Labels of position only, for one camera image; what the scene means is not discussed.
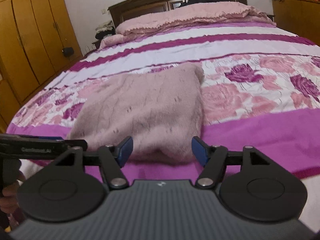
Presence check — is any small black bag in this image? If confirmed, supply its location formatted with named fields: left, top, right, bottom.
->
left=62, top=47, right=74, bottom=57

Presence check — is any yellow wooden wardrobe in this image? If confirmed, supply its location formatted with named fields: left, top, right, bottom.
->
left=1, top=0, right=82, bottom=132

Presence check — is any wooden side cabinet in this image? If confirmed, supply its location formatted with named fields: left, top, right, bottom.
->
left=272, top=0, right=320, bottom=46

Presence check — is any striped floral bedspread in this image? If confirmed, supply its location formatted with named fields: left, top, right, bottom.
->
left=7, top=22, right=319, bottom=231

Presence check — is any person left hand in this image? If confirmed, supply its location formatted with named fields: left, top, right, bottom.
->
left=1, top=171, right=25, bottom=232

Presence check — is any pink folded quilt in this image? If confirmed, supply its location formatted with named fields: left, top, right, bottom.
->
left=98, top=2, right=274, bottom=50

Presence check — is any pile of clothes on nightstand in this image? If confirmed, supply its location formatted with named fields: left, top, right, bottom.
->
left=95, top=21, right=116, bottom=40

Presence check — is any pink knitted cardigan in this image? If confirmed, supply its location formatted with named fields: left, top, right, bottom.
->
left=68, top=62, right=204, bottom=165

